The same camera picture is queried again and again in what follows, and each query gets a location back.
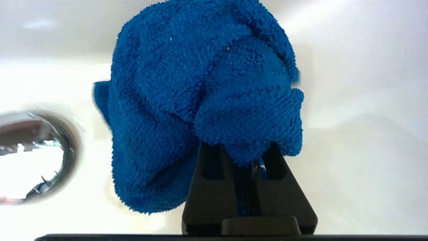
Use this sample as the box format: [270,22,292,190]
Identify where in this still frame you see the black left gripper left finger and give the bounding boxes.
[182,142,242,235]

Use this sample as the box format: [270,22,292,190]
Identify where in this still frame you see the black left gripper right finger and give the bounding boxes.
[252,144,318,235]

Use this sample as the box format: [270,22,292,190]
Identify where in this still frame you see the blue terry cleaning cloth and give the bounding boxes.
[92,0,305,215]

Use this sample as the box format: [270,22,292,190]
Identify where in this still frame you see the white ceramic sink basin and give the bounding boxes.
[0,0,428,235]

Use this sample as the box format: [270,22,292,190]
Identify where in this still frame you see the chrome drain stopper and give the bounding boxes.
[0,112,76,205]

